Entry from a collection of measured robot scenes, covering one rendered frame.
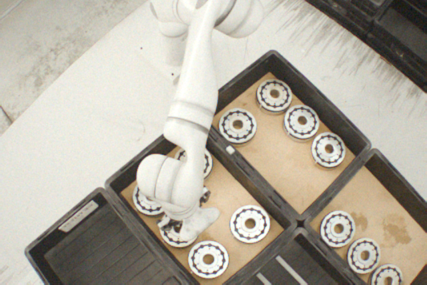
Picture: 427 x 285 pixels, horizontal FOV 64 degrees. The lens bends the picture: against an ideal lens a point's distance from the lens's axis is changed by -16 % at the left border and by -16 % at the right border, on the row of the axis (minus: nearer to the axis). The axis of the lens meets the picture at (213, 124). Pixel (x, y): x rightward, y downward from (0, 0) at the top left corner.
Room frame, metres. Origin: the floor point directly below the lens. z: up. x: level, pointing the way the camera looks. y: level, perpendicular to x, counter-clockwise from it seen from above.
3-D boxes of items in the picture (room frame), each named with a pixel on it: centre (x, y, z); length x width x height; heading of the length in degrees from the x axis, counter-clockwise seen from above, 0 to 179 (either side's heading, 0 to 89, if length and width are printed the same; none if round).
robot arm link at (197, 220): (0.15, 0.06, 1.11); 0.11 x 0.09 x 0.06; 39
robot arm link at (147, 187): (0.17, 0.08, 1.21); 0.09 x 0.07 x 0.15; 72
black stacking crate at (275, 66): (0.39, -0.19, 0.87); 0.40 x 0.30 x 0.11; 40
